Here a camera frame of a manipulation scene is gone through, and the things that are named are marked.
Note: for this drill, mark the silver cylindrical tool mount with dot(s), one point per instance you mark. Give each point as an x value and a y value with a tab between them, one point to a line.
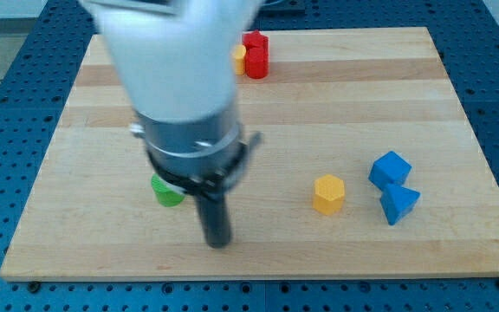
198	156

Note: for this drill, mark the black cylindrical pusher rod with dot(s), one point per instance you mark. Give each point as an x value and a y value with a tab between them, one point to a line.
215	219

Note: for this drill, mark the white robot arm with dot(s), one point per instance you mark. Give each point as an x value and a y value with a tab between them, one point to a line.
174	60

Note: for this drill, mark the yellow hexagon block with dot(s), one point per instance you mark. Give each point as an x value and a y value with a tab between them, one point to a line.
329	194

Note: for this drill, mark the green cylinder block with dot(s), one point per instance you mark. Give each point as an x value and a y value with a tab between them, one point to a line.
165	196

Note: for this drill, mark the red cylinder block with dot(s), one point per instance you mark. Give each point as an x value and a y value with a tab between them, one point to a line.
256	63

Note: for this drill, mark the small yellow block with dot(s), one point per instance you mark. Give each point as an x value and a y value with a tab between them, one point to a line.
238	59

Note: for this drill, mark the red star block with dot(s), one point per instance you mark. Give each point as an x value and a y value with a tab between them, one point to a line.
255	39

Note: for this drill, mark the wooden board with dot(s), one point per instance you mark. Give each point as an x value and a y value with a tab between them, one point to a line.
335	100

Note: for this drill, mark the blue cube block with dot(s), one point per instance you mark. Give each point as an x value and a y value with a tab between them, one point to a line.
389	169

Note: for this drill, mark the blue triangle block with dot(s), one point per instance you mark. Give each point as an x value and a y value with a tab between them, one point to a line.
397	201

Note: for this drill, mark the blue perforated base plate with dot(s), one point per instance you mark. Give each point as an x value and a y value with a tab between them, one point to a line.
35	89

